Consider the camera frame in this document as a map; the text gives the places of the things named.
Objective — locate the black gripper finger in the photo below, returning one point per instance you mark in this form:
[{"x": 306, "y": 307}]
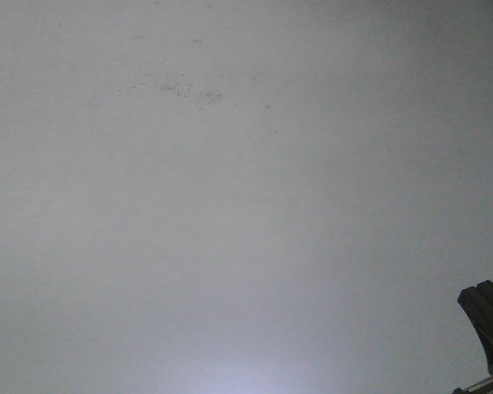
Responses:
[{"x": 477, "y": 303}]

